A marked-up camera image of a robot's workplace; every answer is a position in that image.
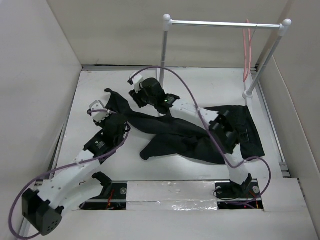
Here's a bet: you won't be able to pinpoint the black trousers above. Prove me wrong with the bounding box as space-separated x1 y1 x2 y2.
105 88 265 165

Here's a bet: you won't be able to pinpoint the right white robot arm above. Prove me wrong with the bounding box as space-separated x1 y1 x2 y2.
128 74 252 197

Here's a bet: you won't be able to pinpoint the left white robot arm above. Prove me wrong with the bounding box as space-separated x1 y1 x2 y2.
21 113 130 236

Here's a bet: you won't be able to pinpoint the pink clothes hanger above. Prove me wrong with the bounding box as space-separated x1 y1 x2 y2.
242 26 257 83

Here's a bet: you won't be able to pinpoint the silver foil covered panel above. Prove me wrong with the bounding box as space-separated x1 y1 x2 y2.
126 180 218 211

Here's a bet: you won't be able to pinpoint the white and silver clothes rack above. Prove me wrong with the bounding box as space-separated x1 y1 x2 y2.
158 14 292 106

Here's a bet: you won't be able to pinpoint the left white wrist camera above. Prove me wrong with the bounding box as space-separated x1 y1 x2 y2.
87 100 112 123

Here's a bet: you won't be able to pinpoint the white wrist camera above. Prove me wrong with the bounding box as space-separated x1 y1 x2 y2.
87 100 112 123
128 71 145 93

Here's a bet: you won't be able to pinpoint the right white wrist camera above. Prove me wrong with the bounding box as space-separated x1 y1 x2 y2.
128 71 145 93

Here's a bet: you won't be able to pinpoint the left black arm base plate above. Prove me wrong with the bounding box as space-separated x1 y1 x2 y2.
79 181 128 211

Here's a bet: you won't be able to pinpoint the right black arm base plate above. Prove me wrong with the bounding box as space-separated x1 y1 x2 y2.
213 181 264 210

